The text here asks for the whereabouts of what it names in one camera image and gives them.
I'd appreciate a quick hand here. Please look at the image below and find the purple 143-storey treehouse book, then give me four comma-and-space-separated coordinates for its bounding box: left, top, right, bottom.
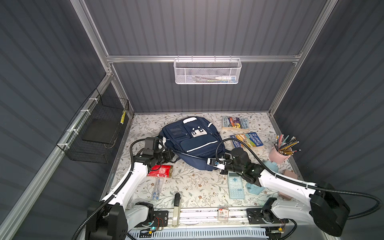
222, 116, 250, 133

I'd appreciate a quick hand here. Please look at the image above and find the pink pencil case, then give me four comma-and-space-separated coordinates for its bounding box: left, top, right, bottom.
277, 169, 299, 201

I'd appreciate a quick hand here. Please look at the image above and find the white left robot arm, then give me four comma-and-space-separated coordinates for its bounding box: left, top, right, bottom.
79, 137, 174, 240

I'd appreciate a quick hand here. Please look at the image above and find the small clear staples box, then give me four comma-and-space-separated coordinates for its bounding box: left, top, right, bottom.
218, 206, 229, 223

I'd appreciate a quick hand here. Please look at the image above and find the black and cream stapler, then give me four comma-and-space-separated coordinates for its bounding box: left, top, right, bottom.
172, 193, 181, 228

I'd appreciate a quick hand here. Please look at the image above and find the blue 91-storey treehouse book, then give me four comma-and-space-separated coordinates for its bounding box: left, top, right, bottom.
230, 132, 264, 149

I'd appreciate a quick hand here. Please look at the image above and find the red card box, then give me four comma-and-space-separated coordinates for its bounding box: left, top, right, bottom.
147, 165, 173, 178

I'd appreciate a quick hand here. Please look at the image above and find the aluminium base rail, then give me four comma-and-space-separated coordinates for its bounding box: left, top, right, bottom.
131, 206, 289, 232

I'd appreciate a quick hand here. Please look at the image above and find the teal pencil case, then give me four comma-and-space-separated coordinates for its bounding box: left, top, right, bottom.
264, 161, 279, 173

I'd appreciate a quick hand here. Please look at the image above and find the black wire wall basket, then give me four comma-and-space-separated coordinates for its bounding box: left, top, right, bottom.
57, 91, 129, 164

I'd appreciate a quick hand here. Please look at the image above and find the black left cable conduit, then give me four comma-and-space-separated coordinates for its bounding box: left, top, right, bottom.
70, 137, 148, 240

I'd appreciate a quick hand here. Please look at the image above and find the white wire mesh basket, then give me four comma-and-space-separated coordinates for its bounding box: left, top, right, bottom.
173, 57, 242, 85

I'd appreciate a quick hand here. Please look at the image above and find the black cable conduit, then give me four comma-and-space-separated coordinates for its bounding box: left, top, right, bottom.
70, 137, 148, 240
215, 137, 383, 220

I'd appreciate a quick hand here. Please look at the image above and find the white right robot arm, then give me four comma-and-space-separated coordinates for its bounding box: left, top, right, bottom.
207, 148, 350, 237

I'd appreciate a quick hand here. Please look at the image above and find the bundle of coloured pencils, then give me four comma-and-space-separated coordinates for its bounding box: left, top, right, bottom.
274, 134, 301, 156

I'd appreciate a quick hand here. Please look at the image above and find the black right cable conduit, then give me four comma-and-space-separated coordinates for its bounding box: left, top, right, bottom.
215, 137, 383, 220

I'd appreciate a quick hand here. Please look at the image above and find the light blue calculator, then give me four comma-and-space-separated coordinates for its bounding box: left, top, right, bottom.
228, 172, 245, 200

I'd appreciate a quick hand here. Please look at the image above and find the pink pencil cup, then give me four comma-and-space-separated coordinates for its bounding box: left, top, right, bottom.
269, 147, 291, 165

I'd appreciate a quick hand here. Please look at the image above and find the clear pen pouch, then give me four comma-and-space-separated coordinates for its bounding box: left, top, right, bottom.
152, 178, 165, 201

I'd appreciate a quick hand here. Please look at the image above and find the navy blue student backpack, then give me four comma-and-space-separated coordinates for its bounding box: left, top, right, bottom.
159, 116, 226, 171

